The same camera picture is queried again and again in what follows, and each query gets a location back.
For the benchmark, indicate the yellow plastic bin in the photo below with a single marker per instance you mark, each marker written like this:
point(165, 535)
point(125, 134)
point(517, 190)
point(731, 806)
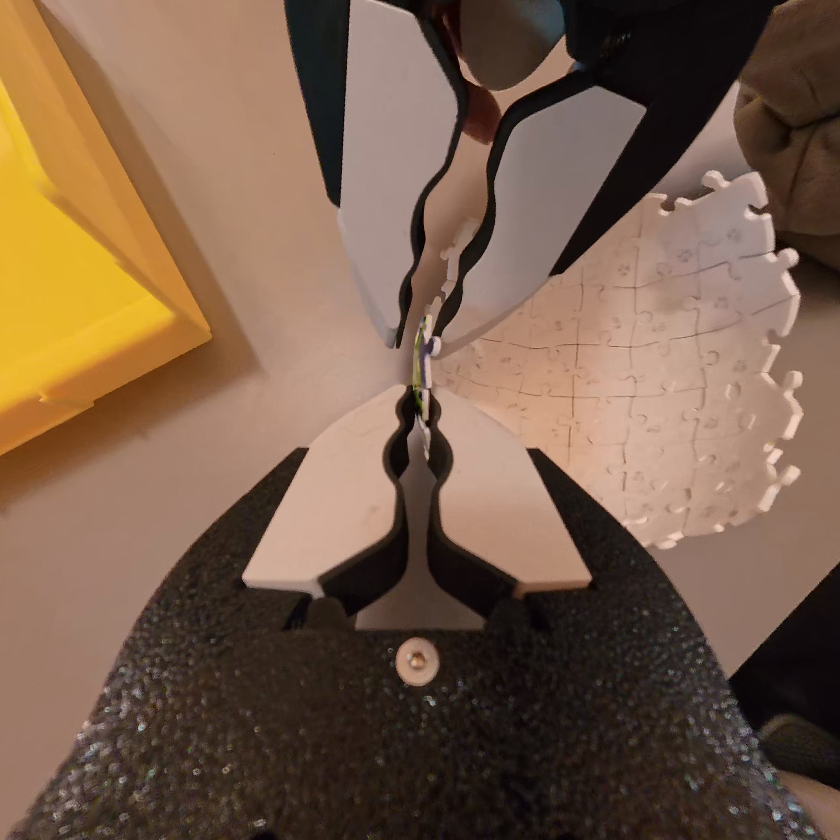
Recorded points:
point(65, 262)

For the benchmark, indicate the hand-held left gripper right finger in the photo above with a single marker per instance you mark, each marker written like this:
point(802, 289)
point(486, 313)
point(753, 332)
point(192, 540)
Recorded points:
point(512, 525)

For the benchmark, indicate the curved jigsaw puzzle piece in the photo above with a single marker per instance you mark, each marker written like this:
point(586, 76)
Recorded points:
point(423, 367)

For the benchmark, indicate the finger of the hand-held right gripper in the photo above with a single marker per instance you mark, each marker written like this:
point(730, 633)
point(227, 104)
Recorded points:
point(387, 144)
point(551, 190)

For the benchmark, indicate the person's right hand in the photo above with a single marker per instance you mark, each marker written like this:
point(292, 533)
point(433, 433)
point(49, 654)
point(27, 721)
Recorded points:
point(484, 115)

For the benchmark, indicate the person's right forearm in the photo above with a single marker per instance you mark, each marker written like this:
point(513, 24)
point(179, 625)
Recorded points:
point(794, 131)

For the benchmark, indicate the partly built puzzle ball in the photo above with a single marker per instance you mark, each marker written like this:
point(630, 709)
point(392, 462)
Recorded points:
point(656, 394)

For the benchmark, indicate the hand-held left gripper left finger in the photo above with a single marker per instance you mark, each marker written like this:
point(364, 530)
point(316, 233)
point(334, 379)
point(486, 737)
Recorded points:
point(328, 518)

